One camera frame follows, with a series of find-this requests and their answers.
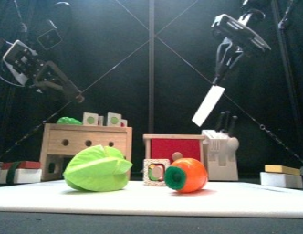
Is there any white toy cleaver black handle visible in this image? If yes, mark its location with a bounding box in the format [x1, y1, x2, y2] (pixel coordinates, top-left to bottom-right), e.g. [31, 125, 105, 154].
[191, 65, 227, 128]

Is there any small green toy vegetable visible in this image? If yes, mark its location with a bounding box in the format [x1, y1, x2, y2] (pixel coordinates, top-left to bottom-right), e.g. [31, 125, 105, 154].
[55, 116, 83, 126]

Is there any white block green circle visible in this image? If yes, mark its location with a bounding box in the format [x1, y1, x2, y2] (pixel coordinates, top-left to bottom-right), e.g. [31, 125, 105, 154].
[82, 112, 101, 127]
[106, 112, 123, 128]

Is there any wooden toy stove box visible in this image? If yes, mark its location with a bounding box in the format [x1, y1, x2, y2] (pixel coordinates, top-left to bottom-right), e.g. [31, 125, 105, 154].
[38, 122, 134, 183]

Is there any white toy spatula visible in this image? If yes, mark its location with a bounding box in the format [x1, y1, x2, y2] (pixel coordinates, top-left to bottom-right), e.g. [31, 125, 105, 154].
[224, 136, 240, 163]

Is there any red white toy sushi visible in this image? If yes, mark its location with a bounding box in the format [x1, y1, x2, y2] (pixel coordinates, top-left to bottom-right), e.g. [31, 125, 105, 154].
[0, 160, 43, 186]

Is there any green fabric toy cabbage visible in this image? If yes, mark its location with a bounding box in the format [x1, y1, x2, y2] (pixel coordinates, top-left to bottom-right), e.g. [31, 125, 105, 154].
[62, 144, 135, 193]

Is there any white toy knife block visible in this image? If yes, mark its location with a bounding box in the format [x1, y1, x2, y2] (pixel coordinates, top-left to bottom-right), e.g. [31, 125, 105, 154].
[200, 129, 240, 182]

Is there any small wooden knob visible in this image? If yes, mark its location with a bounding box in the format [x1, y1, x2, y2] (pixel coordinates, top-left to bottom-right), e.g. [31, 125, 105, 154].
[171, 151, 184, 163]

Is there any square toy sushi roll slice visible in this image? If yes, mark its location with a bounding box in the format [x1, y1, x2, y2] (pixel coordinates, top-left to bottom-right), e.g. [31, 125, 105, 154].
[142, 158, 171, 187]

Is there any orange toy persimmon green top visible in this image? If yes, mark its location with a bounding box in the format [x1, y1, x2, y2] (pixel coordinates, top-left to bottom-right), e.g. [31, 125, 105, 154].
[164, 157, 210, 194]

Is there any yellow white toy sushi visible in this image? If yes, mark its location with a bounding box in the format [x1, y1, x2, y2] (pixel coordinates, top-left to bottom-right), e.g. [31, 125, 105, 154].
[259, 164, 303, 190]

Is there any white cutting board mat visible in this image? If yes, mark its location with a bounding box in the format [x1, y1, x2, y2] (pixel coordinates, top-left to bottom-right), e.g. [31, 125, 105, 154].
[0, 179, 303, 219]

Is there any vertical metal frame pole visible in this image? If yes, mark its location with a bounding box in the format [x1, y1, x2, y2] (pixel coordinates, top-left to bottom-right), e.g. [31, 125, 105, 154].
[148, 0, 156, 135]

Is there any black toy knife handle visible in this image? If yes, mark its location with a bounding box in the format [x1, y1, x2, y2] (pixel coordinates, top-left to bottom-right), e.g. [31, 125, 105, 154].
[227, 114, 239, 138]
[223, 110, 232, 133]
[214, 111, 226, 133]

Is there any red panel wooden frame box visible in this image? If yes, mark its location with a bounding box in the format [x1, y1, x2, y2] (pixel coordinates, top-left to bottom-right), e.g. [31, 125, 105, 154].
[142, 133, 207, 172]

